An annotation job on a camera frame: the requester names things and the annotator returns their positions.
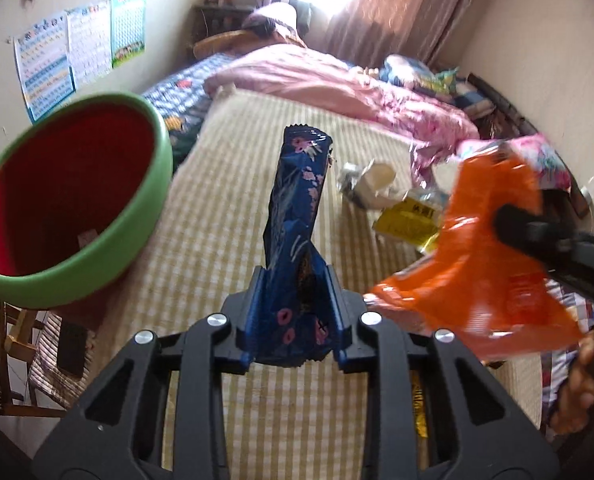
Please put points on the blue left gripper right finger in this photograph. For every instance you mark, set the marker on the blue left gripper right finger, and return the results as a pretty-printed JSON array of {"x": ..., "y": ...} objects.
[{"x": 339, "y": 322}]

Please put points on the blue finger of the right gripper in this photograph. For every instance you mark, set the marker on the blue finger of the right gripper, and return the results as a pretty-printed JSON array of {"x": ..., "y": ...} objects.
[{"x": 523, "y": 231}]

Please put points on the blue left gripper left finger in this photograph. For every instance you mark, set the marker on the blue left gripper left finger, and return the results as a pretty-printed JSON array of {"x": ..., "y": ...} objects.
[{"x": 248, "y": 322}]

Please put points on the dark blue floral snack wrapper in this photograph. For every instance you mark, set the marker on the dark blue floral snack wrapper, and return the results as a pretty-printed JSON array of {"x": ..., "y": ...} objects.
[{"x": 294, "y": 321}]

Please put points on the orange plastic snack bag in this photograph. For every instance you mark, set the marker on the orange plastic snack bag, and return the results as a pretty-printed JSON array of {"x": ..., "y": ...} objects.
[{"x": 493, "y": 297}]

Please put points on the person's right hand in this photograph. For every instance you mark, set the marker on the person's right hand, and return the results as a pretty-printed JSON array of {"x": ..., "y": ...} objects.
[{"x": 576, "y": 395}]

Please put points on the pink floral pillow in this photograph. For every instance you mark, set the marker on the pink floral pillow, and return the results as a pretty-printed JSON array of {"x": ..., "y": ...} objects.
[{"x": 536, "y": 151}]

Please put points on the checkered woven bed mat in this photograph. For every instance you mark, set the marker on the checkered woven bed mat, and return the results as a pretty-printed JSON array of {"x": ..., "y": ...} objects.
[{"x": 166, "y": 398}]

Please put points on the dark wooden headboard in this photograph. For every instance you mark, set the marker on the dark wooden headboard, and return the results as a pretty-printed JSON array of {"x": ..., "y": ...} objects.
[{"x": 562, "y": 195}]

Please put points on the yellow snack wrapper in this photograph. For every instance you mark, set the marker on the yellow snack wrapper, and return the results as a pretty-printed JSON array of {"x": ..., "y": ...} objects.
[{"x": 416, "y": 220}]

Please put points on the white crumpled paper box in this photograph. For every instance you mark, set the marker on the white crumpled paper box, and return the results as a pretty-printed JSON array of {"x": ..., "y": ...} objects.
[{"x": 370, "y": 187}]

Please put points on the wooden chair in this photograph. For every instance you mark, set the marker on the wooden chair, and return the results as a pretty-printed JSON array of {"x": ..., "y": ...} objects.
[{"x": 17, "y": 327}]

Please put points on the blue plaid pillow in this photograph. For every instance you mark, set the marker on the blue plaid pillow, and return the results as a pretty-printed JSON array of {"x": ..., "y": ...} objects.
[{"x": 446, "y": 86}]

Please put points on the red bin with green rim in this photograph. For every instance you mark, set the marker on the red bin with green rim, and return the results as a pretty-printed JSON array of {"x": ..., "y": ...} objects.
[{"x": 81, "y": 192}]

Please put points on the pink floral quilt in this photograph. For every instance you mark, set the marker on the pink floral quilt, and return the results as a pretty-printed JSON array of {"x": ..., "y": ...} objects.
[{"x": 313, "y": 78}]

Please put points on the pinkish patterned curtain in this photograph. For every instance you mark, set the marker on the pinkish patterned curtain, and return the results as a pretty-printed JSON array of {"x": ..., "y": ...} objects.
[{"x": 365, "y": 32}]

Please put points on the blue plaid bed sheet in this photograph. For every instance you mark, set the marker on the blue plaid bed sheet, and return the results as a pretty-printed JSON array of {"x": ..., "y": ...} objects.
[{"x": 182, "y": 102}]

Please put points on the brown bolster pillow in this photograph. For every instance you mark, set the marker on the brown bolster pillow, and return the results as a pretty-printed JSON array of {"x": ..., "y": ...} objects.
[{"x": 239, "y": 41}]

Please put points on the folded pink blanket pile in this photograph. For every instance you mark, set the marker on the folded pink blanket pile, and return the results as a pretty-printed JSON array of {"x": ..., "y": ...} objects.
[{"x": 277, "y": 21}]

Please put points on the dark wooden side table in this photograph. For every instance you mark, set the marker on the dark wooden side table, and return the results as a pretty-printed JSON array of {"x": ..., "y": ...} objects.
[{"x": 210, "y": 19}]

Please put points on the left blue wall chart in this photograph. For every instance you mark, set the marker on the left blue wall chart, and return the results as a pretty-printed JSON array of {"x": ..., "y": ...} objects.
[{"x": 43, "y": 67}]

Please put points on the middle white wall chart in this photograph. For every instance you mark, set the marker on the middle white wall chart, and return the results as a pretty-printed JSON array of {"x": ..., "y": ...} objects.
[{"x": 89, "y": 42}]

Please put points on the right green wall chart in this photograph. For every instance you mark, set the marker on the right green wall chart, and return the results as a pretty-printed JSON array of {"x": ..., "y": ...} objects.
[{"x": 127, "y": 30}]

